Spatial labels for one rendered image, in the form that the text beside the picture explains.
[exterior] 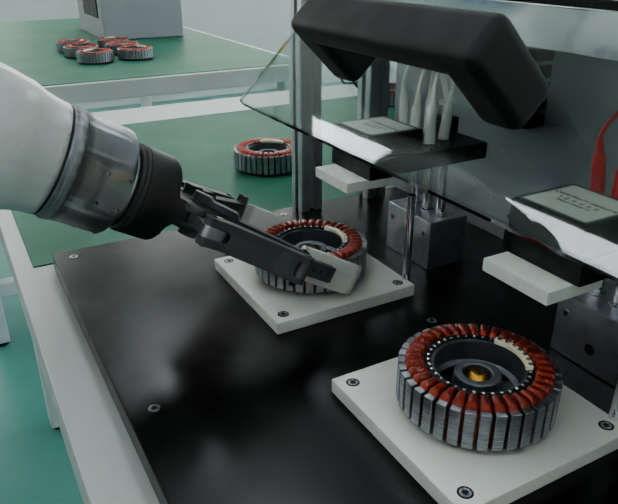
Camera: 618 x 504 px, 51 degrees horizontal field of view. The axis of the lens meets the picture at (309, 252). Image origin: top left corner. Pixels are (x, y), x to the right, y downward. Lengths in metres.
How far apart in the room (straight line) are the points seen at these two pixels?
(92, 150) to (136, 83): 1.44
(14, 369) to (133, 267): 1.35
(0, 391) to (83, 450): 1.46
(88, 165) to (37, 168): 0.04
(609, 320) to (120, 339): 0.40
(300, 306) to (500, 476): 0.25
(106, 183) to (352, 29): 0.31
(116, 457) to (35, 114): 0.25
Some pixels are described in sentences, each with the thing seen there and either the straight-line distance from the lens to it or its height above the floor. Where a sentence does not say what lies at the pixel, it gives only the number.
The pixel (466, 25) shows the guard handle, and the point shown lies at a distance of 0.20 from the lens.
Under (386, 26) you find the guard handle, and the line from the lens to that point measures 0.23.
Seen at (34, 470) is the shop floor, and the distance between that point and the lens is 1.69.
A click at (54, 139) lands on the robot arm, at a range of 0.50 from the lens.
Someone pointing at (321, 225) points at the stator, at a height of 0.82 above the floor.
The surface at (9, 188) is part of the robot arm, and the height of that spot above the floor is 0.93.
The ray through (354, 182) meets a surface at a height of 0.88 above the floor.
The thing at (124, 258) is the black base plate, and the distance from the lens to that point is 0.75.
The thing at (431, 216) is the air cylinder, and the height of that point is 0.82.
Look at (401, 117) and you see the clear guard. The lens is 0.25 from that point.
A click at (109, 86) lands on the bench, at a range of 1.92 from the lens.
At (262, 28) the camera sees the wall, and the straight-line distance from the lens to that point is 5.55.
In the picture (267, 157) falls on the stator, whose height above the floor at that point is 0.78.
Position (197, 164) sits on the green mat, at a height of 0.75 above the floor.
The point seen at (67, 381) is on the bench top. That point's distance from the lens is 0.60.
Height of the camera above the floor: 1.08
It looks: 25 degrees down
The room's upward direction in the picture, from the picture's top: straight up
